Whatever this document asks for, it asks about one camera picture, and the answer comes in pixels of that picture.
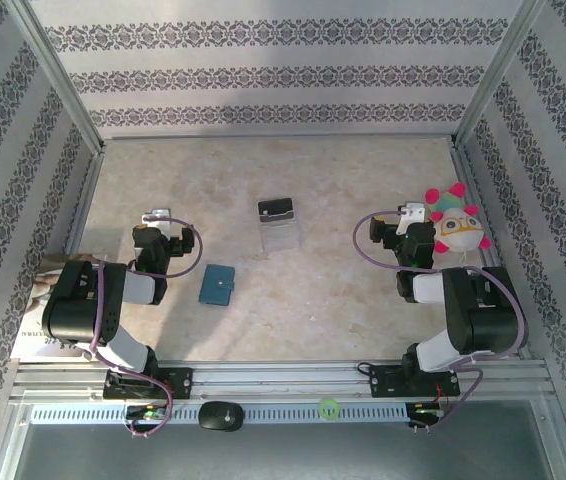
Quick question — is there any aluminium mounting rail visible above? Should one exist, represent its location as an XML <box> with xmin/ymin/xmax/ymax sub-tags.
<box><xmin>10</xmin><ymin>359</ymin><xmax>550</xmax><ymax>401</ymax></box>

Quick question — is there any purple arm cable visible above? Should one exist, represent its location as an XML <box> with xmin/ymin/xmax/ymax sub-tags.
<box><xmin>90</xmin><ymin>214</ymin><xmax>204</xmax><ymax>441</ymax></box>
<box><xmin>353</xmin><ymin>212</ymin><xmax>528</xmax><ymax>436</ymax></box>

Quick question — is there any plush toy with glasses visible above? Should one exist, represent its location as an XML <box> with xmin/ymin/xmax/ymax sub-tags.
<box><xmin>423</xmin><ymin>182</ymin><xmax>493</xmax><ymax>256</ymax></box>

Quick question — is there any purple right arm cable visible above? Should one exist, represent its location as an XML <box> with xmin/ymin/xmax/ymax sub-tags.
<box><xmin>353</xmin><ymin>212</ymin><xmax>528</xmax><ymax>436</ymax></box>

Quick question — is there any white slotted cable duct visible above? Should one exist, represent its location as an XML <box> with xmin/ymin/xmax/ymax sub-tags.
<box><xmin>30</xmin><ymin>403</ymin><xmax>409</xmax><ymax>425</ymax></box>

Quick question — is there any circuit board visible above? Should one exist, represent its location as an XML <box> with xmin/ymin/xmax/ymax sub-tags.
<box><xmin>410</xmin><ymin>402</ymin><xmax>445</xmax><ymax>419</ymax></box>
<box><xmin>125</xmin><ymin>404</ymin><xmax>172</xmax><ymax>422</ymax></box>

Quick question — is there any paperback book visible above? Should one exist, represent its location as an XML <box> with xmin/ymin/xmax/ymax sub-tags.
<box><xmin>11</xmin><ymin>252</ymin><xmax>114</xmax><ymax>364</ymax></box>

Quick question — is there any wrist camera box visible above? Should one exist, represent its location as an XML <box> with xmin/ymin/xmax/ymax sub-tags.
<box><xmin>141</xmin><ymin>208</ymin><xmax>172</xmax><ymax>231</ymax></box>
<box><xmin>397</xmin><ymin>201</ymin><xmax>429</xmax><ymax>224</ymax></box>

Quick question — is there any aluminium back rail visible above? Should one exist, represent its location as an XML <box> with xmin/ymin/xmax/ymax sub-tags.
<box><xmin>100</xmin><ymin>130</ymin><xmax>457</xmax><ymax>142</ymax></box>

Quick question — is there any grey metal sheet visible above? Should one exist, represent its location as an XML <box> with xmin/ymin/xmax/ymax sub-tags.
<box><xmin>0</xmin><ymin>399</ymin><xmax>566</xmax><ymax>480</ymax></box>

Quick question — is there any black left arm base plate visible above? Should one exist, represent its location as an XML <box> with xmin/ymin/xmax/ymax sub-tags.
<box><xmin>102</xmin><ymin>367</ymin><xmax>195</xmax><ymax>401</ymax></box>

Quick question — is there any black computer mouse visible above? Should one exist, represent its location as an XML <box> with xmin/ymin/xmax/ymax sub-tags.
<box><xmin>198</xmin><ymin>401</ymin><xmax>245</xmax><ymax>433</ymax></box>

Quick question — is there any teal card holder wallet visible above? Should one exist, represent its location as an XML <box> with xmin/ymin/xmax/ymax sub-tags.
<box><xmin>198</xmin><ymin>263</ymin><xmax>237</xmax><ymax>305</ymax></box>

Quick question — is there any clear acrylic card stand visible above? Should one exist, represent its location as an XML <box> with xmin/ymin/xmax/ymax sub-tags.
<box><xmin>256</xmin><ymin>197</ymin><xmax>303</xmax><ymax>254</ymax></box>

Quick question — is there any left circuit board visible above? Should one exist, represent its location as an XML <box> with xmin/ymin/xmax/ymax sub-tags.
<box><xmin>125</xmin><ymin>404</ymin><xmax>172</xmax><ymax>422</ymax></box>

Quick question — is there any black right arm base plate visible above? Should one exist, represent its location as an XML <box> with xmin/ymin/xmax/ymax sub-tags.
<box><xmin>370</xmin><ymin>364</ymin><xmax>462</xmax><ymax>400</ymax></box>

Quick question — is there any aluminium frame post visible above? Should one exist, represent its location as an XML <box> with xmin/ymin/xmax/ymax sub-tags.
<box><xmin>5</xmin><ymin>0</ymin><xmax>107</xmax><ymax>156</ymax></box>
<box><xmin>452</xmin><ymin>0</ymin><xmax>550</xmax><ymax>151</ymax></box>

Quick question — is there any right circuit board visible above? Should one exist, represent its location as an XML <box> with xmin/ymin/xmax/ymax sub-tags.
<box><xmin>410</xmin><ymin>402</ymin><xmax>445</xmax><ymax>419</ymax></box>

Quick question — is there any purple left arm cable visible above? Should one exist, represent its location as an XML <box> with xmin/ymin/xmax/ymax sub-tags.
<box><xmin>90</xmin><ymin>214</ymin><xmax>204</xmax><ymax>441</ymax></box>

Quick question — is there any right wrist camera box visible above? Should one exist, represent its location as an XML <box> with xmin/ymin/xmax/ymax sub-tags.
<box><xmin>397</xmin><ymin>201</ymin><xmax>429</xmax><ymax>224</ymax></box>

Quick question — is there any aluminium side rail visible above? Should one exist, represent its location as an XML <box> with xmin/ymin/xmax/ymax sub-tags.
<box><xmin>450</xmin><ymin>142</ymin><xmax>532</xmax><ymax>361</ymax></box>
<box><xmin>62</xmin><ymin>149</ymin><xmax>107</xmax><ymax>256</ymax></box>

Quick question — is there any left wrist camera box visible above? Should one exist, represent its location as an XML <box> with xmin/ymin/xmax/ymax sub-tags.
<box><xmin>141</xmin><ymin>208</ymin><xmax>172</xmax><ymax>231</ymax></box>

